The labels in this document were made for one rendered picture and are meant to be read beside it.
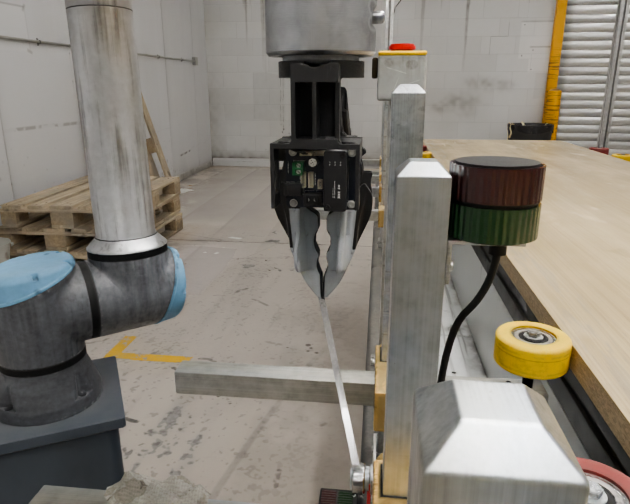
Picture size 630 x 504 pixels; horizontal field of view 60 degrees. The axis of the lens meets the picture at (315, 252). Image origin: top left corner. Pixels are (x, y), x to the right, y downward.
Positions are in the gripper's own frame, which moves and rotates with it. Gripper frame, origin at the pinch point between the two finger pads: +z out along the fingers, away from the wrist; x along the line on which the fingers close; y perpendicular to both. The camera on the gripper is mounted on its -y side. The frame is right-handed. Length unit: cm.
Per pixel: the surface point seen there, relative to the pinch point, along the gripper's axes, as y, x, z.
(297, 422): -120, -22, 99
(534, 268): -34.3, 29.5, 9.1
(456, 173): 13.9, 9.9, -12.7
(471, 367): -54, 25, 37
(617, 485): 15.5, 22.3, 8.7
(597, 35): -752, 282, -82
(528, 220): 15.0, 14.4, -10.0
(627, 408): 4.5, 27.4, 9.2
